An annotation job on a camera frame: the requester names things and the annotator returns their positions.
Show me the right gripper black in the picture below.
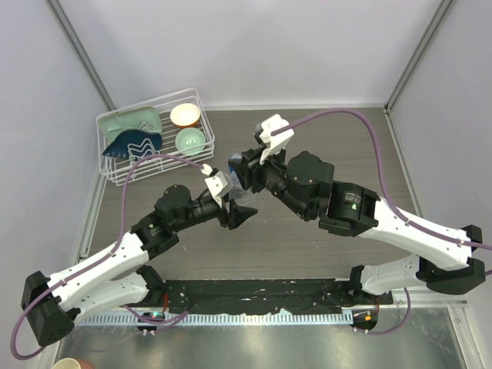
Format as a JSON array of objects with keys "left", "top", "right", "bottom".
[{"left": 228, "top": 144, "right": 311, "bottom": 221}]

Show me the clear unlabelled plastic bottle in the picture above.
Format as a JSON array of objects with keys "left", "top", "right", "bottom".
[{"left": 229, "top": 171, "right": 256, "bottom": 208}]

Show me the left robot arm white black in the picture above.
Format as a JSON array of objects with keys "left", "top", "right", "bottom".
[{"left": 21, "top": 184, "right": 258, "bottom": 347}]

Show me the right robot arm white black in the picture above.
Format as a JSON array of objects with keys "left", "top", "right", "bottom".
[{"left": 228, "top": 148, "right": 487, "bottom": 304}]

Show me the blue labelled plastic bottle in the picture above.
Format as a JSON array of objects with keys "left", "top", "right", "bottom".
[{"left": 228, "top": 153, "right": 244, "bottom": 177}]

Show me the mint green bowl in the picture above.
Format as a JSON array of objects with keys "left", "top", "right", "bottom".
[{"left": 175, "top": 128, "right": 206, "bottom": 155}]

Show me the orange white bowl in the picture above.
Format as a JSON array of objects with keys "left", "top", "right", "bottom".
[{"left": 170, "top": 103, "right": 201, "bottom": 128}]

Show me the mint green plate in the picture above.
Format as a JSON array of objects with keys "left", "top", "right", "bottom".
[{"left": 98, "top": 106, "right": 162, "bottom": 143}]

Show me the dark blue plate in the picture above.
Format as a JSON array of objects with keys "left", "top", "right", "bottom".
[{"left": 102, "top": 129, "right": 163, "bottom": 158}]

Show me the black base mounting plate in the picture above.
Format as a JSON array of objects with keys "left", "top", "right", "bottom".
[{"left": 118, "top": 278, "right": 395, "bottom": 314}]

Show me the pink cup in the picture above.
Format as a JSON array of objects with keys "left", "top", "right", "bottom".
[{"left": 75, "top": 358, "right": 95, "bottom": 369}]

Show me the cream cup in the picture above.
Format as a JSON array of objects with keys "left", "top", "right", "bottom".
[{"left": 52, "top": 357, "right": 81, "bottom": 369}]

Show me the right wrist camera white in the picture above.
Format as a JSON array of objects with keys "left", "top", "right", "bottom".
[{"left": 254, "top": 114, "right": 294, "bottom": 165}]

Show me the white wire dish rack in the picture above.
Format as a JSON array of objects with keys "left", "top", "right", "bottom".
[{"left": 96, "top": 88, "right": 214, "bottom": 186}]

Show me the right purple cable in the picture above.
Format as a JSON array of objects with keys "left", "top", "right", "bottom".
[{"left": 271, "top": 108, "right": 492, "bottom": 336}]

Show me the purple cable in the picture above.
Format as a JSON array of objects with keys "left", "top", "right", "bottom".
[
  {"left": 9, "top": 154, "right": 208, "bottom": 361},
  {"left": 271, "top": 108, "right": 492, "bottom": 336}
]

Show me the slotted cable duct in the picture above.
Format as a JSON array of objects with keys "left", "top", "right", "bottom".
[{"left": 78, "top": 309, "right": 353, "bottom": 327}]

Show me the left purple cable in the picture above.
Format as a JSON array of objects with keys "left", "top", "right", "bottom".
[{"left": 9, "top": 154, "right": 208, "bottom": 361}]

